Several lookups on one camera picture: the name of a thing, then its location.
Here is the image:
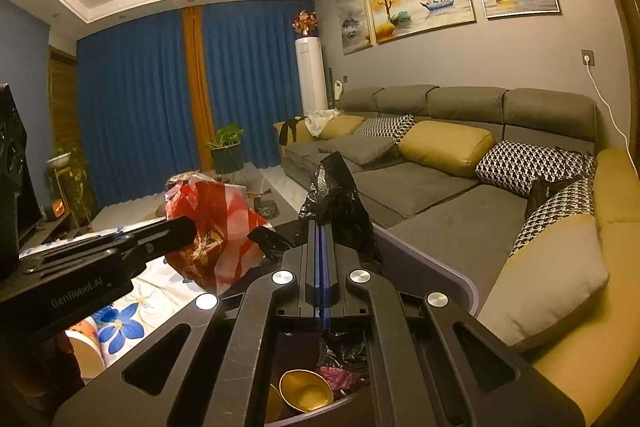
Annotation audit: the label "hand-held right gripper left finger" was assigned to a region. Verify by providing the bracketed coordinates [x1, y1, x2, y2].
[52, 219, 321, 427]

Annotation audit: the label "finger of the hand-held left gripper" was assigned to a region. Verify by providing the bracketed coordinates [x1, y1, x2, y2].
[22, 216, 197, 272]

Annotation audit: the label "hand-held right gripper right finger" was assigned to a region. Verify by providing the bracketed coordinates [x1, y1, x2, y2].
[320, 219, 571, 427]

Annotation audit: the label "black plastic bag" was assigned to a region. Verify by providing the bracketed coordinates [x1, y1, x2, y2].
[298, 153, 383, 268]
[247, 225, 296, 264]
[317, 331, 370, 370]

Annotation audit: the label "red printed plastic bag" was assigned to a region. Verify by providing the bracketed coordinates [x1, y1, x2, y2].
[165, 174, 268, 295]

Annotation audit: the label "orange paper cup cream inside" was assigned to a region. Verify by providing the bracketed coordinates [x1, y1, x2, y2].
[64, 326, 107, 380]

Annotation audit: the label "grey plastic bin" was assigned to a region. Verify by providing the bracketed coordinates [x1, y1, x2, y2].
[220, 222, 481, 427]

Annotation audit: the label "large pink plastic bag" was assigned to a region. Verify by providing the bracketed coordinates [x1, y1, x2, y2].
[320, 367, 371, 400]

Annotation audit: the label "white blue floral bedsheet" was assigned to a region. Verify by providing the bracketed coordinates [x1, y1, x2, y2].
[17, 234, 251, 380]

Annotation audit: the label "grey television cabinet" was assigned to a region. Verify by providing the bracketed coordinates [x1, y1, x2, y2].
[30, 222, 101, 249]

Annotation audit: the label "potted plant green planter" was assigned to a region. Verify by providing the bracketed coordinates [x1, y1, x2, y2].
[204, 123, 246, 180]

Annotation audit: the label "grey cushion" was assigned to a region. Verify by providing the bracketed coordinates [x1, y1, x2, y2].
[327, 136, 401, 168]

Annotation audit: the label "trailing potted plant white pot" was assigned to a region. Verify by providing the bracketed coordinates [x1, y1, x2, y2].
[47, 144, 90, 228]

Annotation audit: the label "grey sectional sofa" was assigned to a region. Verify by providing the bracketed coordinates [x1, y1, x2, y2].
[272, 84, 598, 293]

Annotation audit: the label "blue curtain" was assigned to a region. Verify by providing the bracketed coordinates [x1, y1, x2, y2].
[75, 9, 201, 212]
[201, 0, 318, 170]

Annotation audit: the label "black garment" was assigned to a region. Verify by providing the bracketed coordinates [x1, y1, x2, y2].
[277, 118, 311, 146]

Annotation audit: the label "small yellow cushion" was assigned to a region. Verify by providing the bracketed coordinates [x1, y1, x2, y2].
[320, 114, 366, 142]

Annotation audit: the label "white garment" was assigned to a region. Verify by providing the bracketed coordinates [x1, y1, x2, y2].
[305, 109, 341, 136]

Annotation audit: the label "black white patterned cushion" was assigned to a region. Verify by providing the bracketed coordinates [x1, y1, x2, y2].
[475, 139, 596, 198]
[510, 177, 596, 258]
[355, 114, 416, 145]

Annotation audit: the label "orange curtain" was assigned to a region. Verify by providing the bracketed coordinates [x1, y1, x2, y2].
[181, 6, 216, 158]

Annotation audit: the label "wide yellow cushion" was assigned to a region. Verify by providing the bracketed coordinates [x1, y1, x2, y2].
[398, 120, 496, 165]

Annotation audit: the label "white standing air conditioner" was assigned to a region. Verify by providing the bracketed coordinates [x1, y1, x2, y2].
[295, 37, 328, 115]

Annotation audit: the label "beige cushion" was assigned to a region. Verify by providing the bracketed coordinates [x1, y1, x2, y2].
[477, 212, 611, 353]

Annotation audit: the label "black bag on sofa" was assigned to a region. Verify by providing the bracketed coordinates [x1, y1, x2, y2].
[525, 176, 583, 220]

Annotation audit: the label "red gold artificial flowers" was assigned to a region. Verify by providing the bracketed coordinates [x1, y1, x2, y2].
[291, 9, 319, 38]

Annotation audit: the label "small grey landscape painting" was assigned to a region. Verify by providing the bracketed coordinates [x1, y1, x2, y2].
[335, 0, 373, 56]

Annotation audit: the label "brown wooden wall panel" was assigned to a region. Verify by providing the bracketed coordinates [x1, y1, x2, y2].
[48, 47, 78, 158]

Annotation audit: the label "white charging cable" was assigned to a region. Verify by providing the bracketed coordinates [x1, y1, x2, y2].
[585, 59, 632, 154]

